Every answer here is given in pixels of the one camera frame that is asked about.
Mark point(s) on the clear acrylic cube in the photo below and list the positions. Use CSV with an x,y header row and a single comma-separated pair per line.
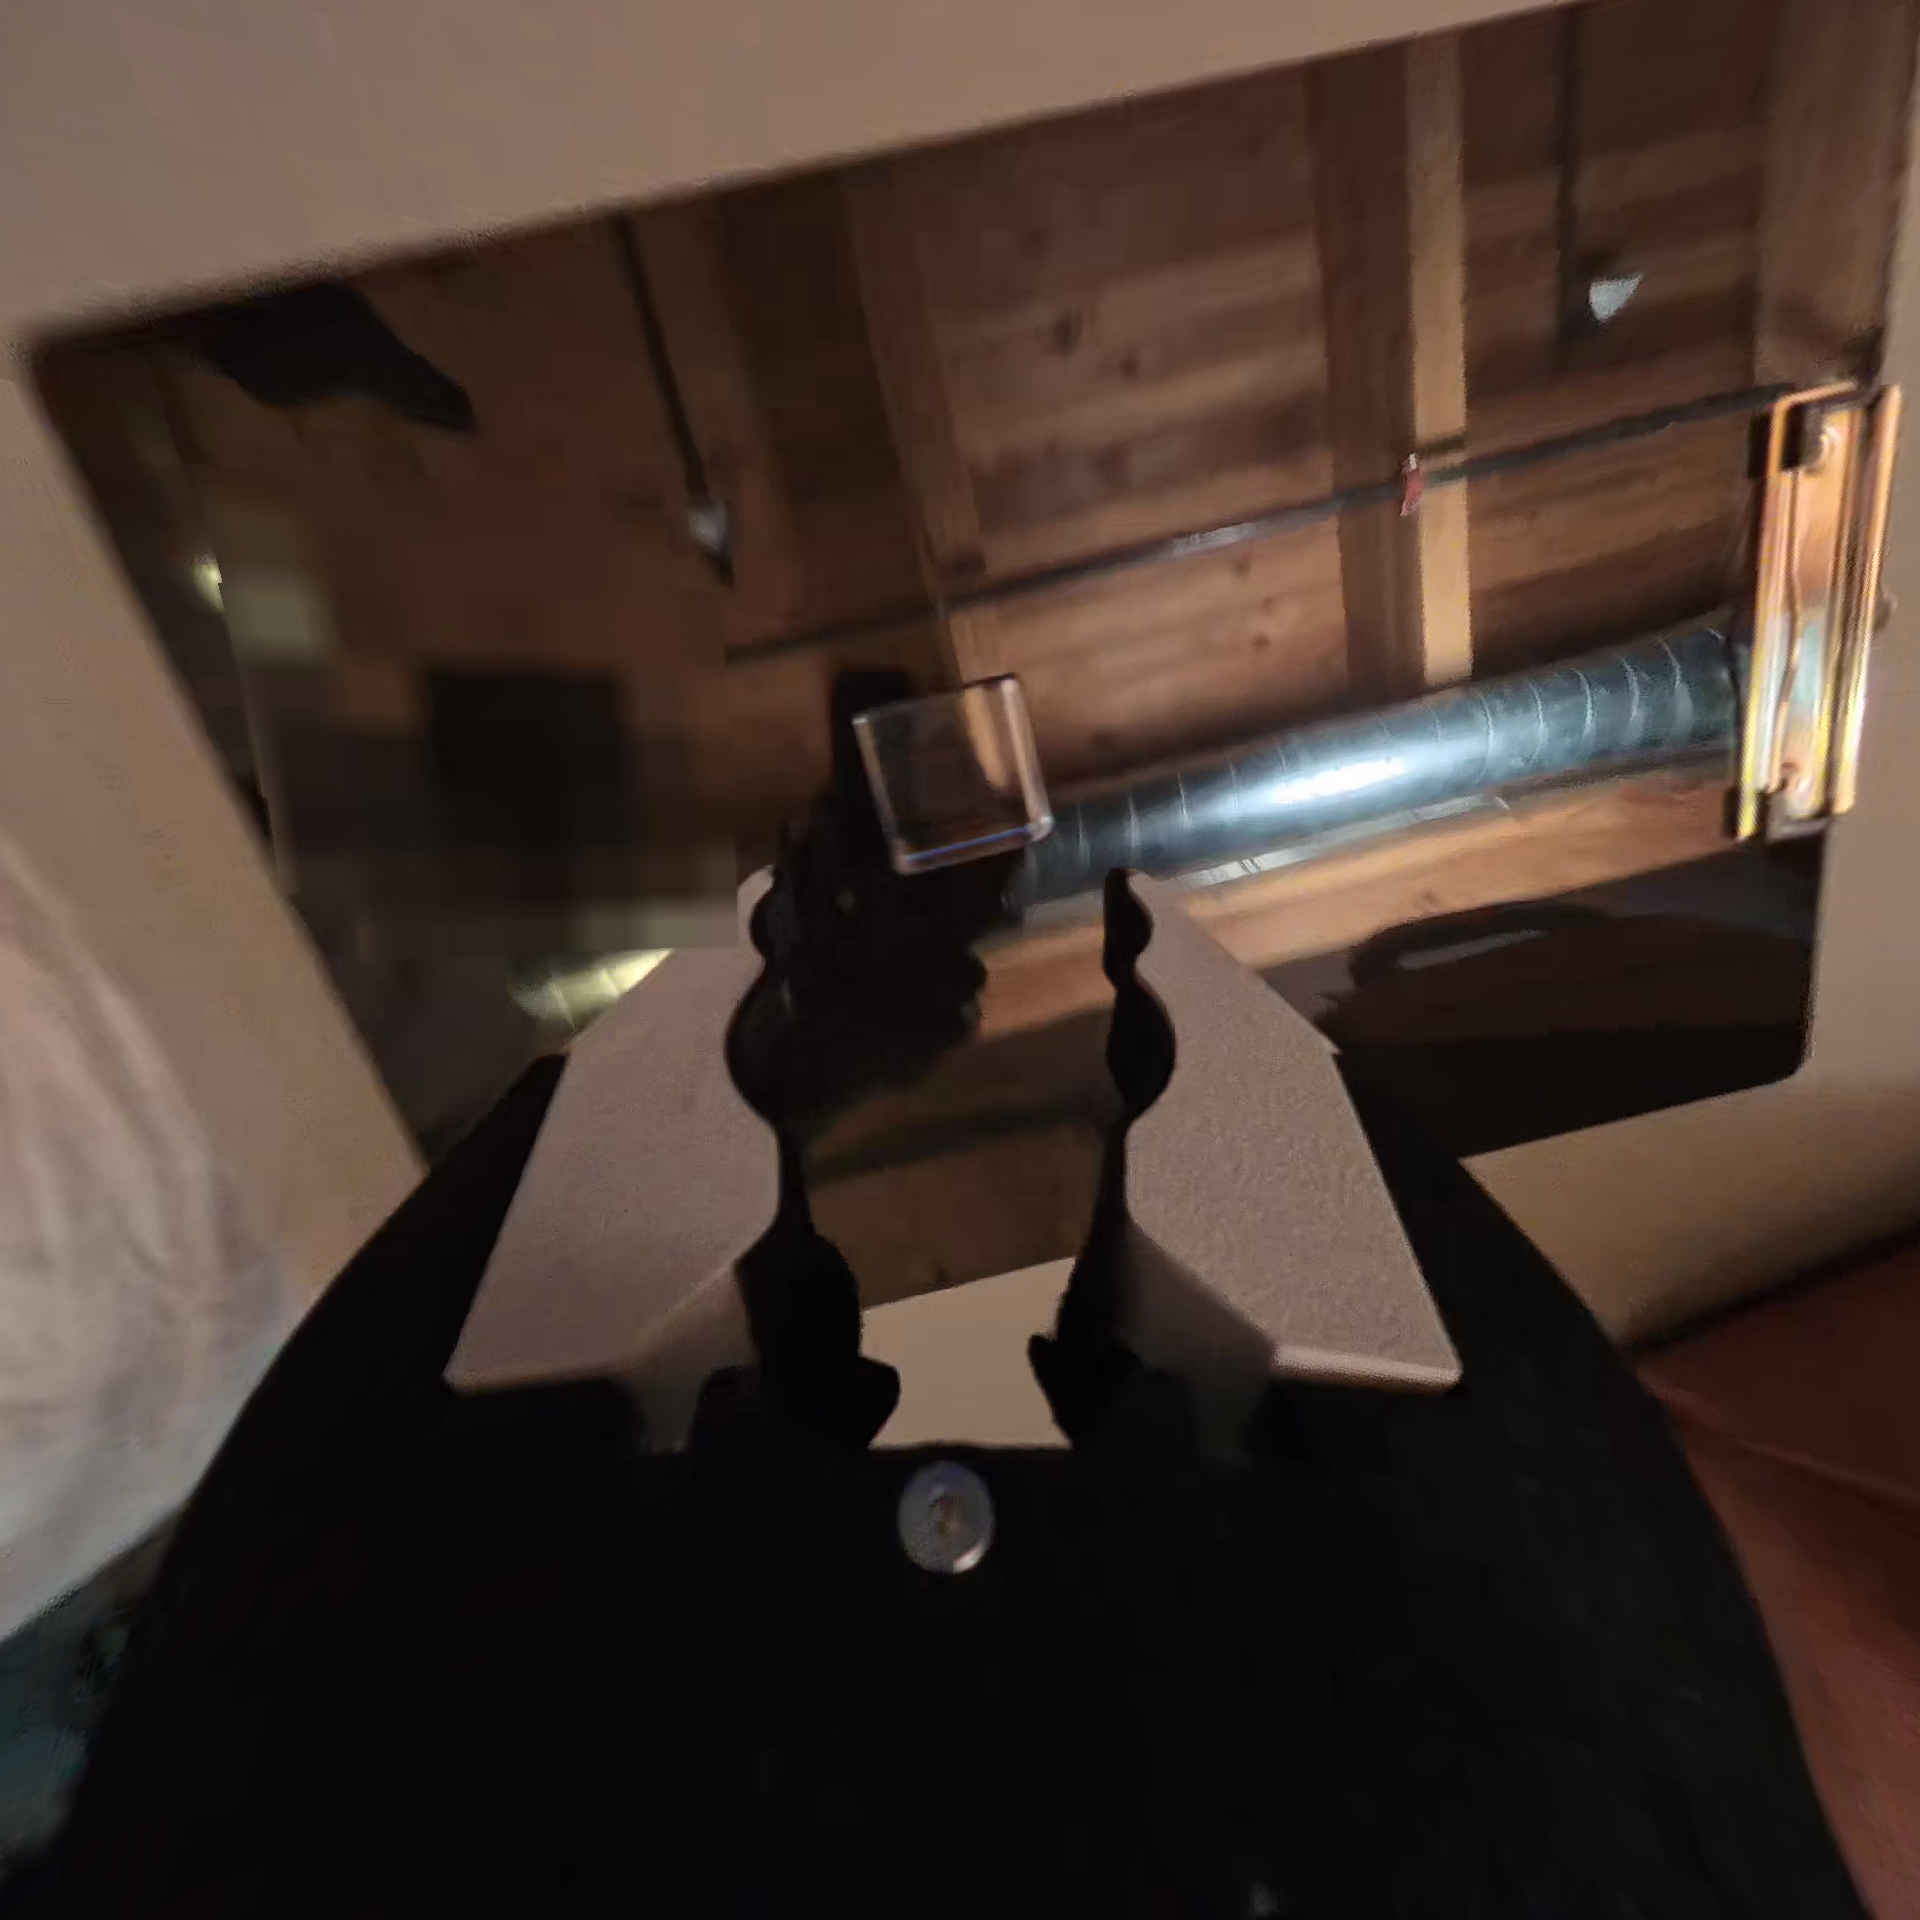
x,y
961,766

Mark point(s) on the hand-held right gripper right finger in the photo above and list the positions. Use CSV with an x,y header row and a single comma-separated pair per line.
x,y
1274,1200

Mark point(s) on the brass bracket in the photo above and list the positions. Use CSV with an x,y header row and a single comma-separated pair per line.
x,y
1815,602

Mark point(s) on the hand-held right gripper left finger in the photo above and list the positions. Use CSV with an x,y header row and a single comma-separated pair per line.
x,y
631,1200

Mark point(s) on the mirror panel in desk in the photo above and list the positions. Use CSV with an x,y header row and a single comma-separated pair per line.
x,y
1199,377

